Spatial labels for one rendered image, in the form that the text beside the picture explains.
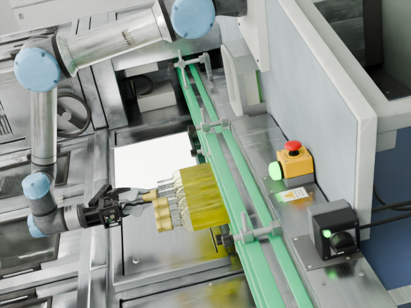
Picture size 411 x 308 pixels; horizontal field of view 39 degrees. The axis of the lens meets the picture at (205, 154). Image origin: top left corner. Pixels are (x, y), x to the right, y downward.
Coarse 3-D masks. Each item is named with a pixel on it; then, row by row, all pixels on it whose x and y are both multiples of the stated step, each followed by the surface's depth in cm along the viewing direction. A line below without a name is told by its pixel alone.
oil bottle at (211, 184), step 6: (210, 180) 173; (216, 180) 173; (186, 186) 173; (192, 186) 172; (198, 186) 171; (204, 186) 171; (210, 186) 170; (216, 186) 170; (180, 192) 170; (186, 192) 170; (192, 192) 169; (198, 192) 169; (180, 198) 169
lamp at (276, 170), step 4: (272, 164) 138; (276, 164) 138; (280, 164) 138; (272, 168) 138; (276, 168) 138; (280, 168) 137; (272, 172) 138; (276, 172) 137; (280, 172) 137; (272, 176) 138; (276, 176) 138; (280, 176) 138
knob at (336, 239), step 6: (336, 234) 110; (342, 234) 109; (348, 234) 110; (330, 240) 110; (336, 240) 109; (342, 240) 108; (348, 240) 109; (336, 246) 109; (342, 246) 109; (348, 246) 109; (354, 246) 108; (336, 252) 108; (342, 252) 108; (348, 252) 110
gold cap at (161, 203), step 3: (159, 198) 172; (162, 198) 171; (165, 198) 171; (153, 201) 171; (156, 201) 171; (159, 201) 171; (162, 201) 171; (165, 201) 171; (156, 204) 170; (159, 204) 170; (162, 204) 170; (165, 204) 171; (168, 204) 171; (156, 207) 170; (159, 207) 171; (162, 207) 171; (165, 207) 171
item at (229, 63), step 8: (224, 48) 182; (224, 56) 190; (224, 64) 191; (232, 64) 174; (232, 72) 175; (232, 80) 194; (232, 88) 195; (232, 96) 196; (232, 104) 196; (240, 104) 182; (240, 112) 182
